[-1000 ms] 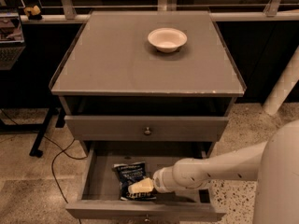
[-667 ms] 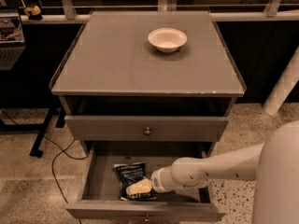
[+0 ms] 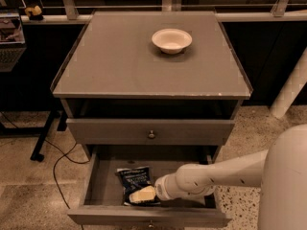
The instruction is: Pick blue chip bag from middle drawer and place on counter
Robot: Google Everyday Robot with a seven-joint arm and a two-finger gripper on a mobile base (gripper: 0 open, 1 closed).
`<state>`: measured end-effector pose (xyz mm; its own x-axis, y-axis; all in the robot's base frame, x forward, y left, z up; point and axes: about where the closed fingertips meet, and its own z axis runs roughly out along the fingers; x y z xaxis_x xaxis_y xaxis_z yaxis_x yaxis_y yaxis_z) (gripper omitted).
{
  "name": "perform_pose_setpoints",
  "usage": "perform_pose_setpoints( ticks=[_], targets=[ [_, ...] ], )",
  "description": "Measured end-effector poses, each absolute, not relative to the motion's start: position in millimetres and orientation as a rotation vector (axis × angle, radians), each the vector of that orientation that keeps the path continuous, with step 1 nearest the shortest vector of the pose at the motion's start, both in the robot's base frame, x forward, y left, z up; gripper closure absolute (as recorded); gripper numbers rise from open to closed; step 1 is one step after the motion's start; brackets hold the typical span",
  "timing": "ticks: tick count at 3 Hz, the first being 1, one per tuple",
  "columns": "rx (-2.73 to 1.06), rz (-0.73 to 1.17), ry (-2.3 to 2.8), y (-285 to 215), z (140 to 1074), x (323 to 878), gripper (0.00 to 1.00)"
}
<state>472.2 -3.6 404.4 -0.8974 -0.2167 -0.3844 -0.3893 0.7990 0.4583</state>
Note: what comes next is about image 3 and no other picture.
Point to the yellow black small object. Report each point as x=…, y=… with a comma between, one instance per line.
x=34, y=12

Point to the open laptop computer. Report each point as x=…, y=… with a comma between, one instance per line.
x=12, y=39

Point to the white diagonal post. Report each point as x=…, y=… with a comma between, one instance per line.
x=291, y=88

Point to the blue chip bag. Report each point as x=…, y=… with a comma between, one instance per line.
x=134, y=180

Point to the grey open middle drawer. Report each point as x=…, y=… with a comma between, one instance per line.
x=102, y=202

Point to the white metal railing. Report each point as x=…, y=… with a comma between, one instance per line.
x=70, y=4

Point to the grey top drawer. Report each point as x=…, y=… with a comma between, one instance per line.
x=135, y=131

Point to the grey wooden drawer cabinet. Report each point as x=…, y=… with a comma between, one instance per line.
x=116, y=72

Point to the black desk leg frame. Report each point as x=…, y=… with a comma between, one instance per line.
x=39, y=131

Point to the round metal top drawer knob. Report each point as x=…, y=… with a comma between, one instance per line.
x=151, y=134

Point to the white paper bowl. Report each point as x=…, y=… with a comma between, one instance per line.
x=171, y=41

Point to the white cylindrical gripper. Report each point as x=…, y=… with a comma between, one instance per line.
x=162, y=189

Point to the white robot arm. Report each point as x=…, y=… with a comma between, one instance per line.
x=280, y=172

